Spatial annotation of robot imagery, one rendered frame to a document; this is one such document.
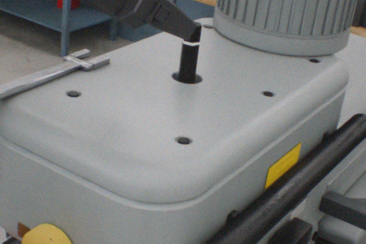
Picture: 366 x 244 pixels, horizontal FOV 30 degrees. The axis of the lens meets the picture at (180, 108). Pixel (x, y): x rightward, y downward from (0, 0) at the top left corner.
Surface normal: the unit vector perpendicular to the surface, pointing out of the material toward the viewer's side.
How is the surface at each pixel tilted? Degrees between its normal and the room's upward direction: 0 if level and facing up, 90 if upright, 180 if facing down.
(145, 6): 90
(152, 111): 0
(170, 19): 90
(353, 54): 0
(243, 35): 90
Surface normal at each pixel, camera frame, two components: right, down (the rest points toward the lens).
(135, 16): 0.07, 0.90
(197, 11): -0.55, 0.30
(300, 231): 0.11, -0.90
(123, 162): -0.15, -0.66
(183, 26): 0.60, 0.41
